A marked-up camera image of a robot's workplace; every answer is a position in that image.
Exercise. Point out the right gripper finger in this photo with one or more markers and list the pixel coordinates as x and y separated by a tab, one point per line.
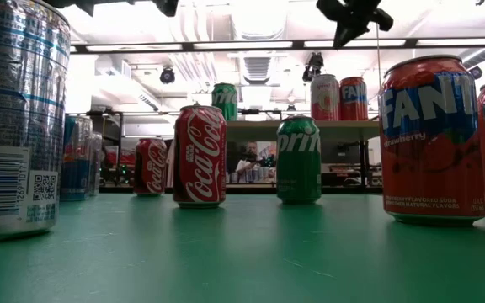
345	33

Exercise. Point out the white pink soda can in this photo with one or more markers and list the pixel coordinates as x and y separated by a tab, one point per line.
324	101

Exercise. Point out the green Sprite can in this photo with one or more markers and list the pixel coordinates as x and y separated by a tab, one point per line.
298	168
225	103

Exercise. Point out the red Coca-Cola can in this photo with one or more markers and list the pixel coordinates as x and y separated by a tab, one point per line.
199	160
150	168

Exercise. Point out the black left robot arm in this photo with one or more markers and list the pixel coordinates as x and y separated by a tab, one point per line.
78	3

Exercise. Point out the white LED light strip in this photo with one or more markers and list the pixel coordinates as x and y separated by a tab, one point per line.
463	41
242	44
133	47
354	43

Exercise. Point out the black overhead crossbar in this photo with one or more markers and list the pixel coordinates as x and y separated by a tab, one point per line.
188	46

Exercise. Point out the black round ceiling fixture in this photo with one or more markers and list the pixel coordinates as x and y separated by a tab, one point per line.
167	76
475	72

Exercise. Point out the black storage rack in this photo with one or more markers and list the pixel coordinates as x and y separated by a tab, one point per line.
120	143

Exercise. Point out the person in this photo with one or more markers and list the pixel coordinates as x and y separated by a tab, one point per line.
248	153

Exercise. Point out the green table mat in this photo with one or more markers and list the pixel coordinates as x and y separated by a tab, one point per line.
242	261

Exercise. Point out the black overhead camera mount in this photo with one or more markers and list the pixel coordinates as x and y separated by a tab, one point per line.
315	63

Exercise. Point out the wooden shelf black metal frame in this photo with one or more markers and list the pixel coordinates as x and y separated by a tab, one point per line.
343	130

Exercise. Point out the black metal table frame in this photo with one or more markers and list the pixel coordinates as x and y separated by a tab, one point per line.
251	189

